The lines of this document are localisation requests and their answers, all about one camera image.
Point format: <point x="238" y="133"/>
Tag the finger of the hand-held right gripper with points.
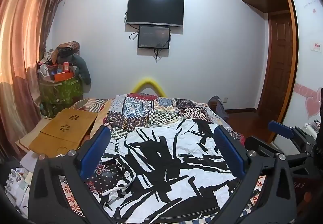
<point x="262" y="144"/>
<point x="280" y="128"/>

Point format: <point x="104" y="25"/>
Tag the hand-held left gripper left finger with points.
<point x="96" y="149"/>

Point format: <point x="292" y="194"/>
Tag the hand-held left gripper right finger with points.
<point x="228" y="150"/>

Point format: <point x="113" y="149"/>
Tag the black and white patterned shirt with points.
<point x="164" y="163"/>

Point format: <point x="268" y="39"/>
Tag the wooden lap desk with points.
<point x="60" y="130"/>

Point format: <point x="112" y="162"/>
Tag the grey blue bag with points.
<point x="218" y="107"/>

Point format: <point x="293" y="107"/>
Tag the patchwork printed blanket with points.
<point x="141" y="110"/>

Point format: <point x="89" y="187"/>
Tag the green leaf-printed bag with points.
<point x="60" y="92"/>

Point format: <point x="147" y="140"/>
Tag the beige board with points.
<point x="27" y="138"/>

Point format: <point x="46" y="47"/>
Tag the orange box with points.
<point x="64" y="76"/>

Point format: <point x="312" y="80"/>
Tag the pile of papers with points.
<point x="19" y="183"/>

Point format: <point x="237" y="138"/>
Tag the yellow foam tube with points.
<point x="149" y="82"/>

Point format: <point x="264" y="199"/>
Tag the small red box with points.
<point x="67" y="66"/>

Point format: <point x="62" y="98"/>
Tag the brown bag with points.
<point x="67" y="48"/>

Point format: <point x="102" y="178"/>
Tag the pink striped curtain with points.
<point x="20" y="37"/>

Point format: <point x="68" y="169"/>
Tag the white wall socket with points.
<point x="225" y="99"/>

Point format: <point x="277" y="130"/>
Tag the small black wall monitor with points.
<point x="154" y="37"/>

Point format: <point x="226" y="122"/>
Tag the black wall television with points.
<point x="155" y="10"/>

